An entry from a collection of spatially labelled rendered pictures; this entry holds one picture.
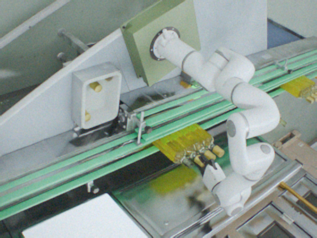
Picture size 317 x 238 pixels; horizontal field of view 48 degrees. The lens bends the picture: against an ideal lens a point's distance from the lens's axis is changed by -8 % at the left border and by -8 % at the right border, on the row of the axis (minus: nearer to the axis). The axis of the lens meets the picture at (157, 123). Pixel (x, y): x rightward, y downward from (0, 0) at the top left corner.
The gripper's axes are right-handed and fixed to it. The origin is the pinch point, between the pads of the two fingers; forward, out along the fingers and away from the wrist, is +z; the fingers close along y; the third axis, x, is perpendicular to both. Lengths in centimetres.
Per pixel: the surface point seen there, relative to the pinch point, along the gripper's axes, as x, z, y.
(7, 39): 70, 79, 26
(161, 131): 12.3, 16.9, 6.4
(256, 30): -64, 60, 32
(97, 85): 40, 24, 28
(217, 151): -9.6, 3.6, 1.0
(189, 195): 6.3, -5.5, -12.6
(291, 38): -120, 82, 14
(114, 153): 35.3, 10.9, 4.2
